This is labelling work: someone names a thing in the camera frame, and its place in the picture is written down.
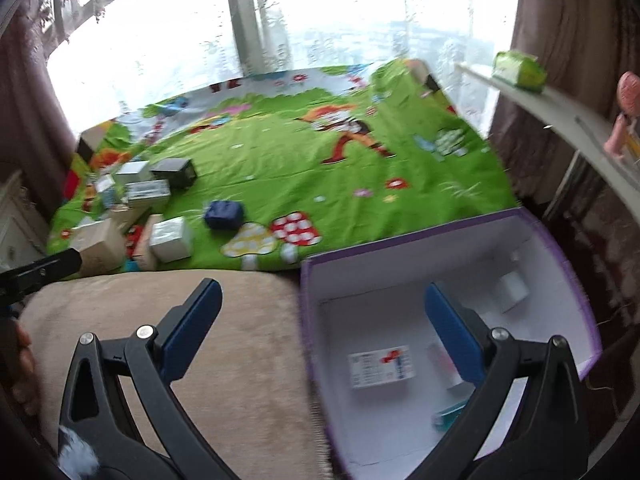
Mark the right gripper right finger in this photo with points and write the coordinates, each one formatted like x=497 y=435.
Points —
x=547 y=438

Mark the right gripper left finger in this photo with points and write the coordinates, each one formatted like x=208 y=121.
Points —
x=119 y=418

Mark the left hand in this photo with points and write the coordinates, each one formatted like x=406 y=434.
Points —
x=26 y=390

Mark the white cabinet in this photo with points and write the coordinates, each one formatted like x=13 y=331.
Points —
x=23 y=231

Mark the teal small box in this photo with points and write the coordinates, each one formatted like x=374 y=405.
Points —
x=444 y=419

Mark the beige cardboard box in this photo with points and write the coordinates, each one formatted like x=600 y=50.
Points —
x=101 y=246

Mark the white pink flat box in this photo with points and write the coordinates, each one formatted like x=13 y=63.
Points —
x=444 y=366

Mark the white long carton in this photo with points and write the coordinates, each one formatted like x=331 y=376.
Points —
x=143 y=254

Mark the small blue white box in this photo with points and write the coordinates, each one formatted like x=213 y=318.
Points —
x=107 y=189

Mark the small white box in bin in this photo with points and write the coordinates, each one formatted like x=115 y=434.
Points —
x=509 y=291

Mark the purple storage box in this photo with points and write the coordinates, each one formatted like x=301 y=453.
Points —
x=371 y=297

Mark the left brown curtain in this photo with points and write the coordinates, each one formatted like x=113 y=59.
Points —
x=35 y=135

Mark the grey label box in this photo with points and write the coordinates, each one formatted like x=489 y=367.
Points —
x=148 y=194

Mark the silver white cube box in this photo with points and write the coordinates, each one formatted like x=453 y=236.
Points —
x=171 y=240

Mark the white red medicine box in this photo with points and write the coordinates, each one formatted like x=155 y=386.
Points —
x=380 y=367

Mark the black box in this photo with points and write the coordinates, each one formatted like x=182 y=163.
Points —
x=180 y=173

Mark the dark blue box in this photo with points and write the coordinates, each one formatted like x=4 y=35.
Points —
x=224 y=215

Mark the white lace curtain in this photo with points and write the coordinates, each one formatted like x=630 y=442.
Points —
x=107 y=57

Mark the green cartoon play mat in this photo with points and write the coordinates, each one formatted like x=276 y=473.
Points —
x=321 y=159

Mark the pink handheld fan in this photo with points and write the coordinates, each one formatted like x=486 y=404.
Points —
x=625 y=133

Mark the green tissue pack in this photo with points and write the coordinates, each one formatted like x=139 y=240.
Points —
x=520 y=70

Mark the brown patterned curtain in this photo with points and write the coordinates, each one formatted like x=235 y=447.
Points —
x=585 y=46

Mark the window frame post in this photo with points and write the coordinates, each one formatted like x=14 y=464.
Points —
x=247 y=36

